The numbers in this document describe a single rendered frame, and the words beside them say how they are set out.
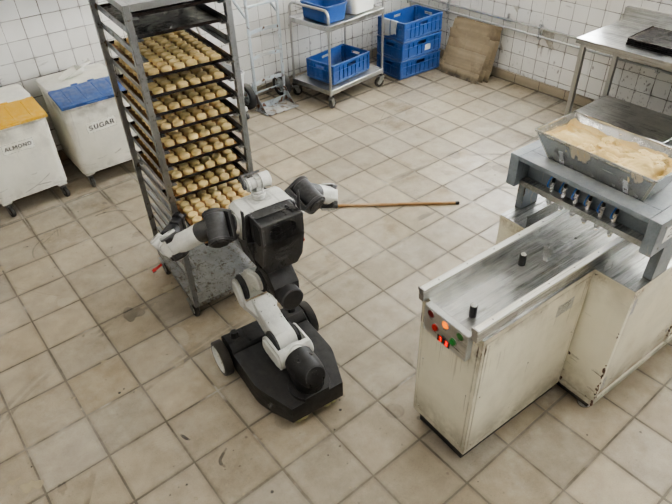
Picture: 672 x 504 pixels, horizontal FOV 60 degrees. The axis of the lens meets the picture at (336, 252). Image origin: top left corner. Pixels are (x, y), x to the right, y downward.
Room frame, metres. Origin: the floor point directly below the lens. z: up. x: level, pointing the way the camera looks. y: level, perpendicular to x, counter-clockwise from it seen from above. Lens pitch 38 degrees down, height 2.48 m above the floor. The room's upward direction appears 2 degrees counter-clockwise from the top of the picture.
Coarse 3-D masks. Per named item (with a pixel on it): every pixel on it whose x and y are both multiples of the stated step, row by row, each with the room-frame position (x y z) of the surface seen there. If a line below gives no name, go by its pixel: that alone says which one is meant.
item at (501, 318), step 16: (624, 240) 2.02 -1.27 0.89; (592, 256) 1.91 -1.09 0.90; (608, 256) 1.97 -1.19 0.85; (576, 272) 1.83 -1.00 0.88; (544, 288) 1.72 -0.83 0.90; (560, 288) 1.78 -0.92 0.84; (512, 304) 1.63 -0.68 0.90; (528, 304) 1.66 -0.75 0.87; (496, 320) 1.55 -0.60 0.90; (480, 336) 1.50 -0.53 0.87
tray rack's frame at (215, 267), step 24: (120, 0) 2.59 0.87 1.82; (144, 0) 2.58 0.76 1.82; (168, 0) 2.61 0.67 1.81; (192, 0) 2.66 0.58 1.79; (96, 24) 3.02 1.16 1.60; (120, 96) 3.03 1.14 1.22; (144, 192) 3.03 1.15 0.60; (168, 264) 2.89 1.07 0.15; (216, 264) 2.87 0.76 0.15; (240, 264) 2.86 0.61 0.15; (216, 288) 2.64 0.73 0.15
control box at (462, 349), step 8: (432, 304) 1.71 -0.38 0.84; (432, 312) 1.68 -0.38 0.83; (440, 312) 1.67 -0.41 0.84; (424, 320) 1.72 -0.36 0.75; (432, 320) 1.68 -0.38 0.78; (440, 320) 1.65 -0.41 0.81; (448, 320) 1.62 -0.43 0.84; (456, 320) 1.62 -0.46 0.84; (424, 328) 1.71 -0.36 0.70; (440, 328) 1.64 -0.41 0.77; (448, 328) 1.61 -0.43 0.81; (456, 328) 1.58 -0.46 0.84; (464, 328) 1.57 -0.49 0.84; (440, 336) 1.63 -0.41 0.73; (448, 336) 1.60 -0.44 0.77; (456, 336) 1.57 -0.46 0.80; (464, 336) 1.54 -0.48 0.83; (448, 344) 1.60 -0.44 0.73; (456, 344) 1.56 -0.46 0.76; (464, 344) 1.54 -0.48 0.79; (456, 352) 1.56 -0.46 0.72; (464, 352) 1.53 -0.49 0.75; (464, 360) 1.53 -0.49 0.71
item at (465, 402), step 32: (512, 256) 2.00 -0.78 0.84; (448, 288) 1.80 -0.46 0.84; (480, 288) 1.80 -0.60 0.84; (512, 288) 1.79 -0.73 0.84; (576, 288) 1.83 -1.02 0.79; (480, 320) 1.61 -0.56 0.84; (512, 320) 1.61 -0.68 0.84; (544, 320) 1.72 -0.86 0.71; (576, 320) 1.89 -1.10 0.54; (448, 352) 1.63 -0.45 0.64; (480, 352) 1.51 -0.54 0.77; (512, 352) 1.62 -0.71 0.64; (544, 352) 1.77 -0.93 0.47; (416, 384) 1.77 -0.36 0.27; (448, 384) 1.61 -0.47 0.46; (480, 384) 1.52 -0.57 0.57; (512, 384) 1.65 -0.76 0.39; (544, 384) 1.82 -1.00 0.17; (448, 416) 1.59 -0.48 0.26; (480, 416) 1.54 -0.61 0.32; (512, 416) 1.70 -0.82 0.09
